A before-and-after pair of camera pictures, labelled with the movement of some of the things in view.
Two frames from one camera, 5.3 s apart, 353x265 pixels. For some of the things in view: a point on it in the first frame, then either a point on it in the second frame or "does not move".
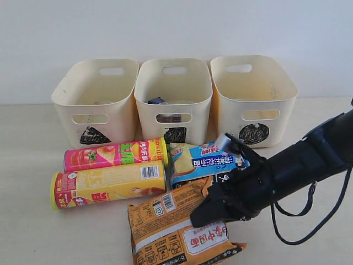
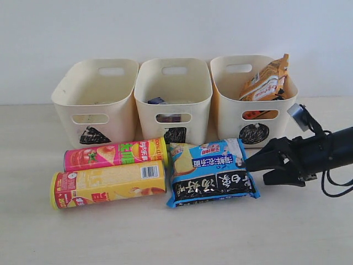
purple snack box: x=169 y=118 does not move
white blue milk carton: x=156 y=100 does not move
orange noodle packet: x=161 y=233 -> x=268 y=84
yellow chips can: x=119 y=184 does not move
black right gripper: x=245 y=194 -> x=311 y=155
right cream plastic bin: x=253 y=96 does not move
